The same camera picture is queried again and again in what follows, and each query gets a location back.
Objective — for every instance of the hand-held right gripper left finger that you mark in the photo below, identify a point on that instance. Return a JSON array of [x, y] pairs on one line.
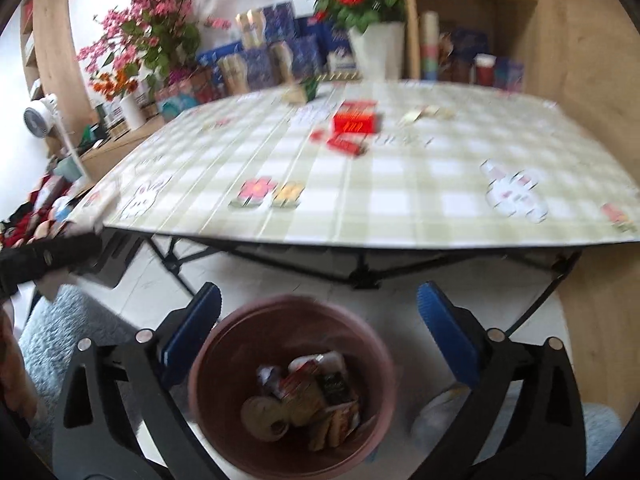
[[192, 330]]

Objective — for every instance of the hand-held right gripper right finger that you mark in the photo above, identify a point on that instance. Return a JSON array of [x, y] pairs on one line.
[[447, 332]]

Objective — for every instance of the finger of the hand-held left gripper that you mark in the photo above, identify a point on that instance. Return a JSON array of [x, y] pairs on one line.
[[60, 256]]

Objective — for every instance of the pink round trash bin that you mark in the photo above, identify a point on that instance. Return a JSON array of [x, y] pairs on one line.
[[240, 340]]

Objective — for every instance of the colourful pile of clutter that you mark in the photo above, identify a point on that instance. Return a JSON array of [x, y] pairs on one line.
[[42, 205]]

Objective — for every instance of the grey fluffy rug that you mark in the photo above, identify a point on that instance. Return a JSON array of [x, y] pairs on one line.
[[70, 330]]

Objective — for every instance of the white slipper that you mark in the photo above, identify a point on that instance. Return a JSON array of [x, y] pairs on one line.
[[440, 412]]

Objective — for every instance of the pile of discarded snack wrappers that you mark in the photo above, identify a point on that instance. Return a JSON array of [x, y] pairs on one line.
[[300, 400]]

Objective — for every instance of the white desk fan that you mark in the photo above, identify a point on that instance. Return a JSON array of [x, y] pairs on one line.
[[41, 116]]

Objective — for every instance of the checked cartoon tablecloth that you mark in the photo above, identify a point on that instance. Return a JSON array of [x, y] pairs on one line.
[[400, 195]]

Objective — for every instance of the orange flower bunch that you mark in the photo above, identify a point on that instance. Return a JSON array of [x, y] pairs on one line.
[[112, 85]]

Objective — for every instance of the fence-shaped cartoon planter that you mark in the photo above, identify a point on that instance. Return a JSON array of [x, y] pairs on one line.
[[185, 95]]

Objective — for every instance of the tall wooden side shelf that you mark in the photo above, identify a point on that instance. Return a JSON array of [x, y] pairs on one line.
[[52, 45]]

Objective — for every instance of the small red packet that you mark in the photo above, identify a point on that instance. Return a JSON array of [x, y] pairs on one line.
[[347, 145]]

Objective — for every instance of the pale flat wrapper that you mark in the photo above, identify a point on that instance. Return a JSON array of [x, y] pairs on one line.
[[425, 114]]

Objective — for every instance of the red carton box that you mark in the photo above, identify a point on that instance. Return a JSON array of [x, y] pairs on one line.
[[356, 117]]

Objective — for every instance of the tan crumpled wrapper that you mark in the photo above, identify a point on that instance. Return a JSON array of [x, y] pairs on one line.
[[294, 96]]

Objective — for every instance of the pink blossom plant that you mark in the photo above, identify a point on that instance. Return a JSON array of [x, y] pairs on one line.
[[150, 15]]

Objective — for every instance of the dark brown jar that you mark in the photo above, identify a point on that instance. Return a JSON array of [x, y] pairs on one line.
[[462, 71]]

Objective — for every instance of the small blue box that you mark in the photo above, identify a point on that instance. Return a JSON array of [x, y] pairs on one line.
[[509, 75]]

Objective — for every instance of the green small box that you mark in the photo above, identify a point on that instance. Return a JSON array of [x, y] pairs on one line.
[[310, 89]]

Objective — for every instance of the flat gold tin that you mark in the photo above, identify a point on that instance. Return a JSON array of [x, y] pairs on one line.
[[337, 76]]

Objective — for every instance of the stack of paper cups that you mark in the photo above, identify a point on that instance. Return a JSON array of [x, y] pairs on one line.
[[430, 45]]

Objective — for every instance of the white faceted vase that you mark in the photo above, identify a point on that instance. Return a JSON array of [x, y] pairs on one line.
[[377, 52]]

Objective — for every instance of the stack of blue gift boxes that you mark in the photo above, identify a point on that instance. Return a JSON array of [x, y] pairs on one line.
[[280, 50]]

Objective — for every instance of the wooden shelf unit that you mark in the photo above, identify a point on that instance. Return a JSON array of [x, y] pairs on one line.
[[475, 0]]

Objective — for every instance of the black folding table frame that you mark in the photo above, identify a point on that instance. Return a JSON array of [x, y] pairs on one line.
[[360, 272]]

